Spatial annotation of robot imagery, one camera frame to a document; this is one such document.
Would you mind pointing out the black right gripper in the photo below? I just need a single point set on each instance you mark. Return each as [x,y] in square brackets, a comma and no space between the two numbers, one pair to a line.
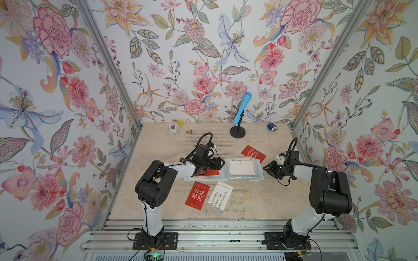
[270,169]

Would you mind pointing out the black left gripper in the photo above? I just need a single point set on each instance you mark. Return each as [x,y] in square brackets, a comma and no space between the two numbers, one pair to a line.
[217,163]

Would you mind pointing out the red card gold characters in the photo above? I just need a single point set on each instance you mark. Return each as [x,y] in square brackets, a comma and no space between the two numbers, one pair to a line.
[206,173]

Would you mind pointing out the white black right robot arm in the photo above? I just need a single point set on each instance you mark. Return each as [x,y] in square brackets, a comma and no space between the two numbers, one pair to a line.
[329,197]

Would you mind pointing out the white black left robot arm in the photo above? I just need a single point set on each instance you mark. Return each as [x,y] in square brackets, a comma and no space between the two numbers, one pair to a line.
[155,185]

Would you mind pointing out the red money card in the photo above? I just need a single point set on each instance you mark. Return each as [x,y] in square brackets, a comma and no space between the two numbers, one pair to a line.
[249,151]

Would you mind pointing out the white card black text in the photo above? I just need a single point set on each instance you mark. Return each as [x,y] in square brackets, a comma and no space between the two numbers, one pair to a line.
[220,195]

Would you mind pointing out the small blue cylinder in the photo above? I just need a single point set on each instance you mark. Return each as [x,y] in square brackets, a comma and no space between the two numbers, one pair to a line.
[272,127]

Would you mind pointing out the white playing card box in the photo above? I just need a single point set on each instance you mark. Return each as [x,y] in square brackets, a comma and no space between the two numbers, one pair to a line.
[173,129]

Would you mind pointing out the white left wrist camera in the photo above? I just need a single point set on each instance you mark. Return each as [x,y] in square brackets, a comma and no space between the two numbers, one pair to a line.
[214,152]

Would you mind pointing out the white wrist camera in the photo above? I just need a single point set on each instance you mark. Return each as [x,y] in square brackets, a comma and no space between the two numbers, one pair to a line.
[214,152]
[281,158]

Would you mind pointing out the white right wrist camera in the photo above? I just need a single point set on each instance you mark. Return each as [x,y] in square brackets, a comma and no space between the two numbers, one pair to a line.
[281,158]

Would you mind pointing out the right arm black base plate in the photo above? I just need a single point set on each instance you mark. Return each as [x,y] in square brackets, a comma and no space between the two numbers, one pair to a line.
[280,241]

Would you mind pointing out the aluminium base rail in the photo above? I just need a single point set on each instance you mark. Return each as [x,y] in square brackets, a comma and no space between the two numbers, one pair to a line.
[215,236]

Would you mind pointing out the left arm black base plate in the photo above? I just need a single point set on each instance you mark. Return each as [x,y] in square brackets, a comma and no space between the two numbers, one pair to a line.
[162,241]

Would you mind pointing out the aluminium corner post right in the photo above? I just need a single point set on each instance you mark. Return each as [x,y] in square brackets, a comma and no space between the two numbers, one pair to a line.
[357,13]

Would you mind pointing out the aluminium corner post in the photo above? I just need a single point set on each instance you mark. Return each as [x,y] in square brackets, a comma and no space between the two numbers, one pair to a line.
[92,25]
[357,13]

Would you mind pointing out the aluminium corner post left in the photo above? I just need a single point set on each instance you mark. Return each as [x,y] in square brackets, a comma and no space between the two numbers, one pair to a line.
[92,25]

